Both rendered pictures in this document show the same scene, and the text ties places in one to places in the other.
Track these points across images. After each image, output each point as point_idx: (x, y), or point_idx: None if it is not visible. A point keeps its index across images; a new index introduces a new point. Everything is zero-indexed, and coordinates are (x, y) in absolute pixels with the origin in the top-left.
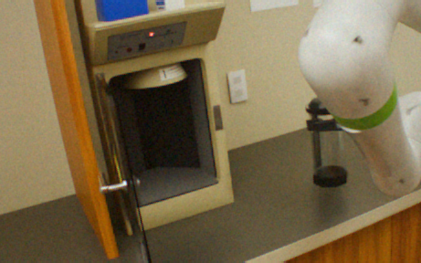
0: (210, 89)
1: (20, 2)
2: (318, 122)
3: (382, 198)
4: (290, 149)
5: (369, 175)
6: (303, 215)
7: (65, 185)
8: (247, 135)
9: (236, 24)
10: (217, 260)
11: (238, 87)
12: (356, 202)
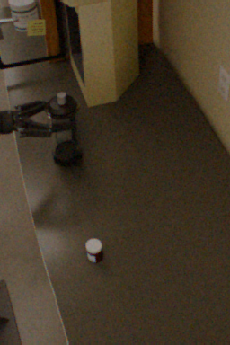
0: (80, 34)
1: None
2: (36, 101)
3: (35, 190)
4: (183, 157)
5: (81, 196)
6: (41, 139)
7: (154, 31)
8: (223, 128)
9: None
10: (19, 98)
11: (224, 85)
12: (39, 172)
